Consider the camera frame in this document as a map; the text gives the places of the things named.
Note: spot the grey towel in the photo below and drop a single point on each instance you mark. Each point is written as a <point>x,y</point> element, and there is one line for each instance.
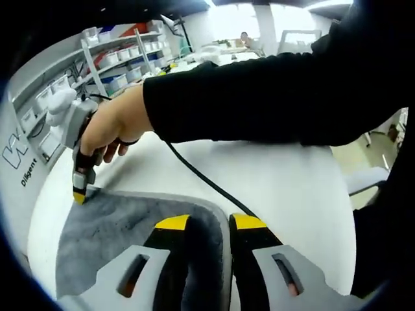
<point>113,220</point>

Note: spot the grey metal shelving unit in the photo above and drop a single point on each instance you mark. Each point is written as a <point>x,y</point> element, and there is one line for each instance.
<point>91,64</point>

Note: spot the person's black-clothed torso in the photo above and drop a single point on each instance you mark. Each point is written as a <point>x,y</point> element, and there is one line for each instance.
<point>382,243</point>

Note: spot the yellow and black tool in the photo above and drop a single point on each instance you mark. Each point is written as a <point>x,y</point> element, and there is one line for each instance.
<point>166,69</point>

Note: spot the white office chair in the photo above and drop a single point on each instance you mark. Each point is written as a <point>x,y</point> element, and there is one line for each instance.
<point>366,178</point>

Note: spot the black floor stand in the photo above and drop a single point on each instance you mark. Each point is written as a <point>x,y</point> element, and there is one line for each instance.
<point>188,42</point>

